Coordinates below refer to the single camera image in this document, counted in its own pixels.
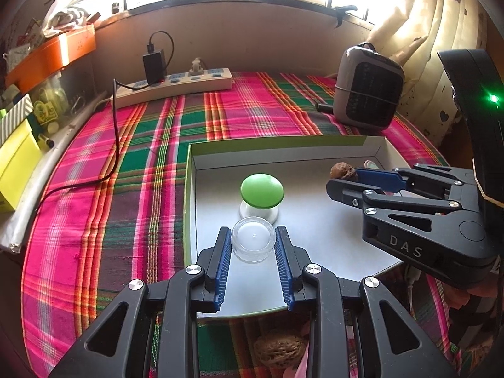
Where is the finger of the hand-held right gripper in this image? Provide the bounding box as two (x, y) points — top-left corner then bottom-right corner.
(355, 163), (480, 204)
(326, 178), (462, 263)

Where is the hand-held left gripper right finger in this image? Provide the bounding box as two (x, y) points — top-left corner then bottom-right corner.
(275, 225), (458, 378)

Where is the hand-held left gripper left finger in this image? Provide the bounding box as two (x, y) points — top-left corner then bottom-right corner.
(49, 226), (233, 378)

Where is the brown walnut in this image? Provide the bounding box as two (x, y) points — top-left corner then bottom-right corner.
(330, 162), (358, 182)
(254, 331), (308, 370)

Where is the clear round plastic lid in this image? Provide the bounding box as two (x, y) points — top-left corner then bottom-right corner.
(232, 216), (275, 262)

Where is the white cardboard box tray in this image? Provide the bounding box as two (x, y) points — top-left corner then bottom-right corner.
(183, 135), (419, 320)

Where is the person's right hand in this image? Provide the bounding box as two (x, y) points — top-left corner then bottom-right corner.
(449, 283), (497, 312)

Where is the green mushroom-shaped knob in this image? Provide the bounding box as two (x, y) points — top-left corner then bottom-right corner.
(238, 174), (285, 221)

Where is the grey portable heater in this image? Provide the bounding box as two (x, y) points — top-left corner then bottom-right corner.
(333, 43), (406, 129)

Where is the plaid tablecloth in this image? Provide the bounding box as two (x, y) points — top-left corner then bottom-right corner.
(20, 71), (453, 378)

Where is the cream heart-print curtain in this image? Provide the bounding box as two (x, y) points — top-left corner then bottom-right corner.
(368, 0), (491, 148)

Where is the black clamp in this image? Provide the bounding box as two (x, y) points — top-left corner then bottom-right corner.
(333, 5), (357, 29)

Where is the beige power strip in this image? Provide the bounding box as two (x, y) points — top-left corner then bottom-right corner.
(110, 67), (234, 109)

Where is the black charger adapter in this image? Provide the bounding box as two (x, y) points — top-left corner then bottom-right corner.
(142, 49), (166, 84)

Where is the yellow box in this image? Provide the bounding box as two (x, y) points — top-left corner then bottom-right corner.
(0, 120), (42, 212)

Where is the clear container with stickers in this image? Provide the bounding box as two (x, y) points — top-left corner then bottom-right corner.
(31, 65), (96, 136)

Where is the striped box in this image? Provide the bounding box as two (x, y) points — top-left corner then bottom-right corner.
(0, 94), (34, 146)

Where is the orange box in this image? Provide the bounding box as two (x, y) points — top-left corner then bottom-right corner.
(5, 24), (97, 94)

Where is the black power strip cord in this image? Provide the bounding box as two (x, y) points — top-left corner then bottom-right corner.
(38, 79), (136, 206)

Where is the black charger cable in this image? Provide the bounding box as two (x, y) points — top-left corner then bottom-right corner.
(147, 31), (175, 76)

